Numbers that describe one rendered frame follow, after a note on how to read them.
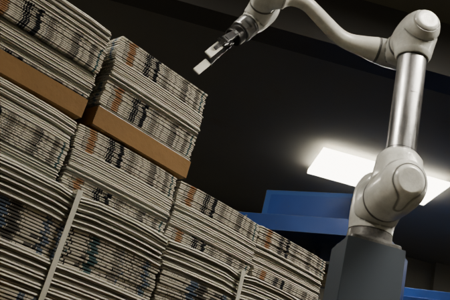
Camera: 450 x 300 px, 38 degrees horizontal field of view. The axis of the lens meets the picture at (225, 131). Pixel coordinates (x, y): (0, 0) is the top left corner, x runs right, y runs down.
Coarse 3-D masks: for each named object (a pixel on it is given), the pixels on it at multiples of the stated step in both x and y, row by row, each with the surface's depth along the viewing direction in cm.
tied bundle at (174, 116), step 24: (120, 48) 148; (120, 72) 147; (144, 72) 152; (168, 72) 158; (96, 96) 144; (120, 96) 146; (144, 96) 151; (168, 96) 156; (192, 96) 162; (144, 120) 150; (168, 120) 155; (192, 120) 160; (120, 144) 146; (168, 144) 155; (192, 144) 160; (168, 168) 153
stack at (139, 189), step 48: (0, 96) 127; (0, 144) 126; (48, 144) 132; (96, 144) 140; (96, 192) 139; (144, 192) 147; (192, 192) 158; (192, 240) 155; (240, 240) 165; (288, 240) 178; (288, 288) 175
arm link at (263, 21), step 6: (246, 12) 247; (252, 12) 244; (258, 12) 242; (276, 12) 249; (252, 18) 245; (258, 18) 244; (264, 18) 244; (270, 18) 246; (258, 24) 246; (264, 24) 246; (270, 24) 251; (258, 30) 247
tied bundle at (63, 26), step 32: (0, 0) 130; (32, 0) 135; (64, 0) 141; (0, 32) 129; (32, 32) 134; (64, 32) 139; (96, 32) 145; (32, 64) 133; (64, 64) 138; (96, 64) 143
